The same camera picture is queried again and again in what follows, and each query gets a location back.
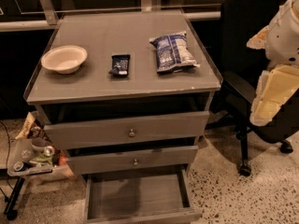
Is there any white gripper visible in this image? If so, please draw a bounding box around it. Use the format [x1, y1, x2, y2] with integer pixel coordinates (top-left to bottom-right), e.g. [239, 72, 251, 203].
[249, 65, 299, 126]

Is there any grey bottom drawer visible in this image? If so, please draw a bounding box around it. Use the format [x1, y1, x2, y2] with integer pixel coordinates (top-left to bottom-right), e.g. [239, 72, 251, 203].
[83, 165, 202, 224]

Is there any grey drawer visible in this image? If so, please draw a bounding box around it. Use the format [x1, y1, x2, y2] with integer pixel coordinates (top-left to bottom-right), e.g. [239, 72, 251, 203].
[83, 165, 202, 224]
[66, 146, 198, 175]
[45, 111, 209, 149]

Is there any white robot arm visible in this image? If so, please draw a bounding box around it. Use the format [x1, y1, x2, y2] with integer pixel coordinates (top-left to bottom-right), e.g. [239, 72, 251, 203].
[247, 0, 299, 126]

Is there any grey top drawer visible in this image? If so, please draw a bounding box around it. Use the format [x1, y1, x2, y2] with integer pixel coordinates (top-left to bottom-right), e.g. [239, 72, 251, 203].
[45, 111, 209, 149]

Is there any grey middle drawer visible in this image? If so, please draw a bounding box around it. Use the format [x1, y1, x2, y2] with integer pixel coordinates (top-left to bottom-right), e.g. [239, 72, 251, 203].
[66, 146, 198, 175]

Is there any grey wooden drawer cabinet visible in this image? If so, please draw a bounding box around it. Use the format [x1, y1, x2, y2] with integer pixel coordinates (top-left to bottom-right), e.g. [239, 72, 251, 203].
[23, 9, 224, 179]

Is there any black office chair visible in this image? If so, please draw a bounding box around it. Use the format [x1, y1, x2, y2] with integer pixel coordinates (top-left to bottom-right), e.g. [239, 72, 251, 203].
[210, 0, 299, 176]

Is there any blue white chip bag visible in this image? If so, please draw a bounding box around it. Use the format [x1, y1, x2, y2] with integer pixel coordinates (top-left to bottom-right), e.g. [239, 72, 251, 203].
[149, 31, 200, 74]

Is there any dark blue snack bar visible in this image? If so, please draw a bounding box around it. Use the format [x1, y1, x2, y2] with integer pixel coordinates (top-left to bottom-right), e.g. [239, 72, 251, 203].
[109, 54, 130, 76]

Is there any white paper bowl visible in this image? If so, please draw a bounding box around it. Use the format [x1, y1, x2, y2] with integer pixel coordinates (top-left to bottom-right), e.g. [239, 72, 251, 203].
[41, 45, 88, 75]

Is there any metal railing bar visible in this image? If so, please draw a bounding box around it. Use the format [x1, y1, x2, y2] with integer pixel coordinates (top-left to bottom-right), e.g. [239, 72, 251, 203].
[0, 10, 221, 32]

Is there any tan snack bag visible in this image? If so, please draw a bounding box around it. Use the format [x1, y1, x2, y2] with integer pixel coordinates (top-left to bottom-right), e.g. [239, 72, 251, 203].
[15, 112, 36, 140]

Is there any clear plastic snack bin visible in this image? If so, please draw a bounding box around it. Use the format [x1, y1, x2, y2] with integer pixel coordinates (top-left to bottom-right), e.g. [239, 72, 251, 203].
[7, 111, 77, 183]

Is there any black cart leg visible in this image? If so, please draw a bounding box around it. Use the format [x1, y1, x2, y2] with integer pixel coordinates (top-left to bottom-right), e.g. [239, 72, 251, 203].
[4, 177, 25, 220]

